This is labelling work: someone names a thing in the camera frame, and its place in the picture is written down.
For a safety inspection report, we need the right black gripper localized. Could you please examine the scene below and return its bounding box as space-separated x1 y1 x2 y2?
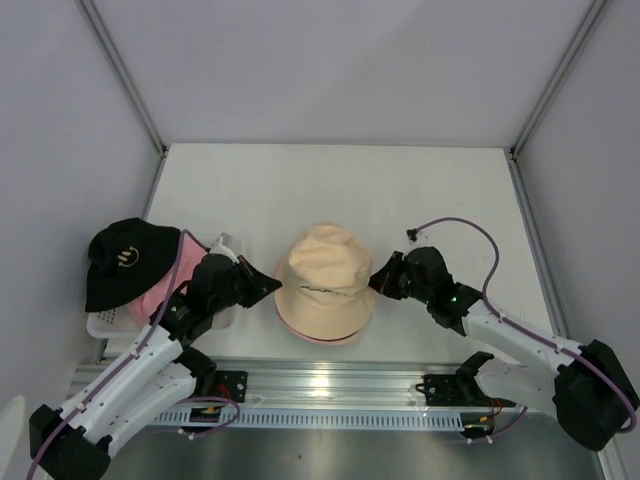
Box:
366 251 432 305

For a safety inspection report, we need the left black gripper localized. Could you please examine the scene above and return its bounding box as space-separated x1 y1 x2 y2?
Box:
211 256 281 314

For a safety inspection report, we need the pink bucket hat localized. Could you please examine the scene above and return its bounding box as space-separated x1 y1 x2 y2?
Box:
274 258 373 345

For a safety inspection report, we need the beige cap with script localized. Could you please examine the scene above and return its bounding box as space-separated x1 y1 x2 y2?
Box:
281 223 375 318

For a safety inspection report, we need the black bucket hat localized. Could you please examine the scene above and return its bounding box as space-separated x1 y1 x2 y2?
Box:
85 217 181 313

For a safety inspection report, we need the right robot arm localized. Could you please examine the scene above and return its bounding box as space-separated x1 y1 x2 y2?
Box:
369 247 639 452

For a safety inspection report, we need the white plastic tray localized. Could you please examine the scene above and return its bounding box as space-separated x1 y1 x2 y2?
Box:
87 304 239 340

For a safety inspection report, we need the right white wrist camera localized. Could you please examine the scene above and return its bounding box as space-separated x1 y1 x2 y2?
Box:
406 228 420 245

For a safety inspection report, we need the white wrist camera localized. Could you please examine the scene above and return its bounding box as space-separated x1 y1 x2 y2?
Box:
406 228 420 245
208 232 241 263

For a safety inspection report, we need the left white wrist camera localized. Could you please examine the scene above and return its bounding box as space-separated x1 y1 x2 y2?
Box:
208 232 241 263

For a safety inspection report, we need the aluminium rail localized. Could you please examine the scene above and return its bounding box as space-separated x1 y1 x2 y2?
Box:
69 357 561 414

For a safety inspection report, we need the white slotted cable duct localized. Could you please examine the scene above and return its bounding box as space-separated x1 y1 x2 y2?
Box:
150 406 464 432

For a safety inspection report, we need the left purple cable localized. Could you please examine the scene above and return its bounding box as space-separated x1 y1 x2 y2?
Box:
24 228 209 480

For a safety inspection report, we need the left aluminium frame post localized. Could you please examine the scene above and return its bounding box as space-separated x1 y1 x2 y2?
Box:
77 0 169 159

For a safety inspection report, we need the aluminium frame post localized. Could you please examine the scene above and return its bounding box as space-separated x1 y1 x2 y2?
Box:
77 0 169 159
507 0 612 156

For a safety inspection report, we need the right aluminium frame post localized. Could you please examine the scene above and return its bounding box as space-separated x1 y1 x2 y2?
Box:
507 0 612 156

